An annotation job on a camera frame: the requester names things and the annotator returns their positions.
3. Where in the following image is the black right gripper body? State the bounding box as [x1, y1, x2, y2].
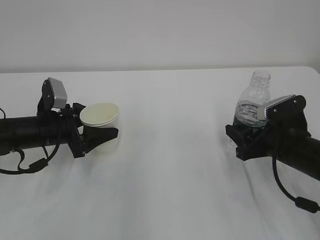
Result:
[235, 124, 274, 161]

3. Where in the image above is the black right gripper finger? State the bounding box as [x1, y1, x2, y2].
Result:
[225, 124, 250, 147]

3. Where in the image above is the white paper cup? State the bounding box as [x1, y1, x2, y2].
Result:
[79, 102, 121, 141]

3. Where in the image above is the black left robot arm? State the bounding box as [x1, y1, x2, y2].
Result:
[0, 103, 119, 158]

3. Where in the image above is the clear green-label water bottle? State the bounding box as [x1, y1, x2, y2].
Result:
[232, 70, 271, 132]

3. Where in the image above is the black left camera cable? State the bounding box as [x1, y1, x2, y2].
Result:
[0, 107, 63, 175]

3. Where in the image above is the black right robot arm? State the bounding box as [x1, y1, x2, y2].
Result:
[225, 124, 320, 180]

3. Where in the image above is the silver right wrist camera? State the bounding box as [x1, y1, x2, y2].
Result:
[255, 94, 308, 136]

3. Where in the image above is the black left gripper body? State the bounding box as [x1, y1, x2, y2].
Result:
[60, 104, 86, 158]

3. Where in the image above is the black camera cable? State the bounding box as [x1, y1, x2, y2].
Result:
[0, 107, 63, 175]
[271, 134, 320, 214]

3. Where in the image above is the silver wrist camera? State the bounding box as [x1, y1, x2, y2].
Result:
[255, 94, 308, 136]
[37, 77, 68, 115]

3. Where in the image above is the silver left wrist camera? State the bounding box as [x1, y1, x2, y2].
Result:
[37, 77, 68, 115]

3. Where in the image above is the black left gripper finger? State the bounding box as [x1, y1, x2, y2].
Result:
[82, 127, 119, 153]
[72, 102, 86, 113]

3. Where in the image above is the black right camera cable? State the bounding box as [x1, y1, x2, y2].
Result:
[271, 134, 320, 214]

